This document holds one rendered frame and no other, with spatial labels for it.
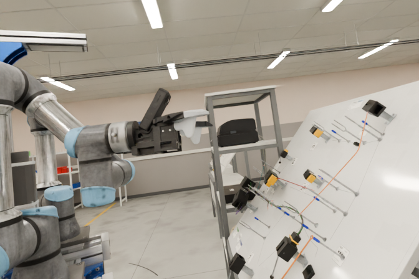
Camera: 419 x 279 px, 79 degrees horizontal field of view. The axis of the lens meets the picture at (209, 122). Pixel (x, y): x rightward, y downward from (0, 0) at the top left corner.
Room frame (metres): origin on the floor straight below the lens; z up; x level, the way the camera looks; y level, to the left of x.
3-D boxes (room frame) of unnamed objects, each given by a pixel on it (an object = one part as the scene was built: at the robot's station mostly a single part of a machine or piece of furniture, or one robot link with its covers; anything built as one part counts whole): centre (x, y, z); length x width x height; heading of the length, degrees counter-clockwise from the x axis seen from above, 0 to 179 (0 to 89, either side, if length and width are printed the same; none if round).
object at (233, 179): (4.64, -0.25, 0.83); 1.18 x 0.72 x 1.65; 5
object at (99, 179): (0.65, 0.29, 1.46); 0.11 x 0.08 x 0.11; 178
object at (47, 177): (1.31, 0.85, 1.54); 0.15 x 0.12 x 0.55; 50
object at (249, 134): (1.97, -0.18, 1.56); 0.30 x 0.23 x 0.19; 94
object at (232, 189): (2.01, -0.18, 1.09); 0.35 x 0.33 x 0.07; 2
